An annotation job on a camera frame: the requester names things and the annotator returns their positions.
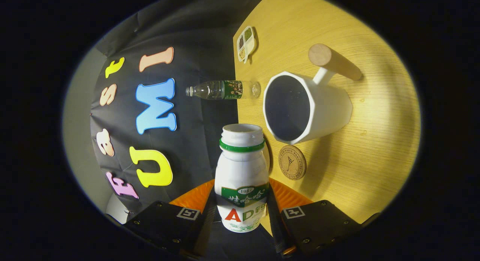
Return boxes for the white juice bottle green label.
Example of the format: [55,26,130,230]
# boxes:
[214,123,270,233]

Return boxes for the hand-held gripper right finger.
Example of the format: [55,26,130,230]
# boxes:
[267,178,363,258]

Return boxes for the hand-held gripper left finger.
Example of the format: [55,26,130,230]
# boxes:
[124,178,218,258]

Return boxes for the clear plastic water bottle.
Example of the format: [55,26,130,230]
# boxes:
[186,80,261,101]

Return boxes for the wooden table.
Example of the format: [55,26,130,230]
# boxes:
[232,0,421,237]

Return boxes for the round cork coaster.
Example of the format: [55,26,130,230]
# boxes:
[278,145,307,180]

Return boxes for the white cup wooden handle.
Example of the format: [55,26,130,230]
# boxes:
[262,43,363,145]

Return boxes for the white divided condiment dish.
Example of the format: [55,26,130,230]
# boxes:
[237,26,258,64]

